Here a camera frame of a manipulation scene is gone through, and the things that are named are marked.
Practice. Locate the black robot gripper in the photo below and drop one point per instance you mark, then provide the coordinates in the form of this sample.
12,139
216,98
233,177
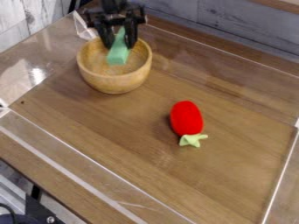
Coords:
112,12

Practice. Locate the green rectangular block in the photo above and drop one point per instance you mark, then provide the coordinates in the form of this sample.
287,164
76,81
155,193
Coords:
117,53

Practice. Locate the brown wooden bowl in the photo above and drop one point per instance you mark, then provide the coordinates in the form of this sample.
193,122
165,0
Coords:
113,79

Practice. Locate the red plush strawberry toy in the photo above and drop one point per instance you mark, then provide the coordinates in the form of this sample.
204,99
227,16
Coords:
187,123

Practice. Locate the clear acrylic table enclosure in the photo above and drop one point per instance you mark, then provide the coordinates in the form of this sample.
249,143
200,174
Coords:
101,150

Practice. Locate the black metal bracket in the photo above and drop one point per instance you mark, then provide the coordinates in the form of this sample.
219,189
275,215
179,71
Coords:
36,210

